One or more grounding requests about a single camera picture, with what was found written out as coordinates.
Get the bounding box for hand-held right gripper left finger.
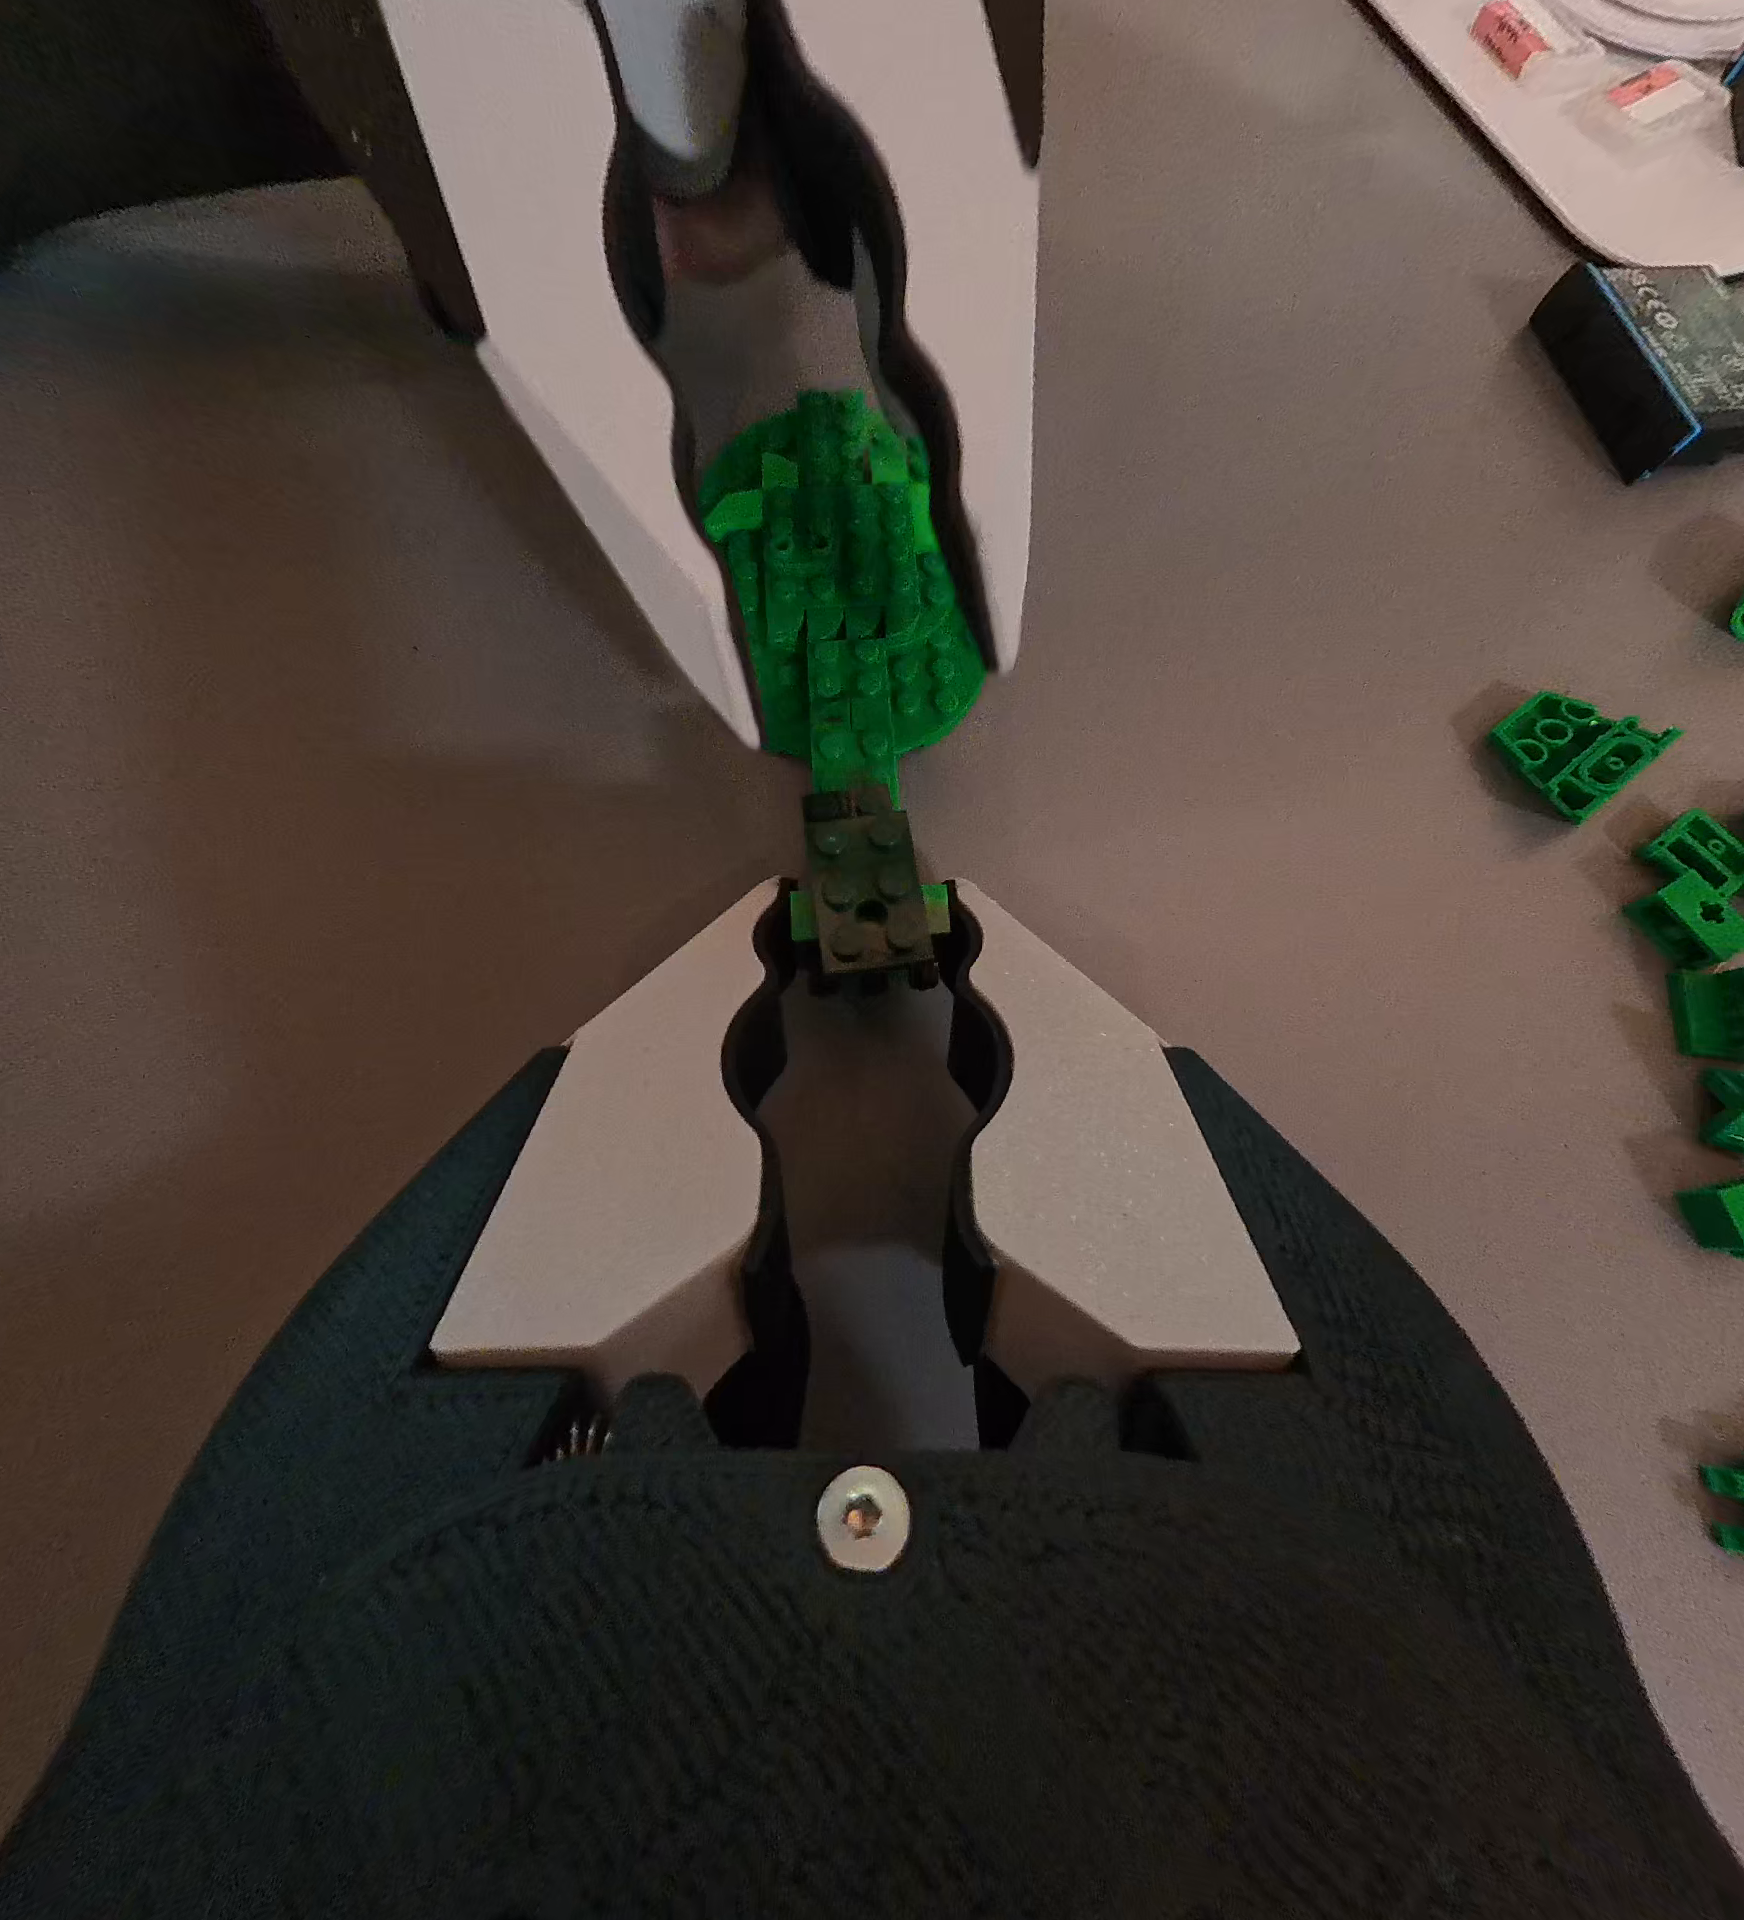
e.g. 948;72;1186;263
431;878;814;1444

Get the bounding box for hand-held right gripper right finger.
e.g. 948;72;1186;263
946;887;1303;1448

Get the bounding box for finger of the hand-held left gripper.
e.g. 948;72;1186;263
781;0;1040;677
384;0;799;759

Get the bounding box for green brick leaf assembly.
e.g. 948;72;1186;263
699;391;988;798

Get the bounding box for grey desk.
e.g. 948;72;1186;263
0;0;1744;1920

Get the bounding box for white tray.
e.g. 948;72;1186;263
1364;0;1744;281

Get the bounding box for scattered green bricks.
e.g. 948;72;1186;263
1492;529;1744;1587

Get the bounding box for white round disc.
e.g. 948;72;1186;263
1573;0;1744;50

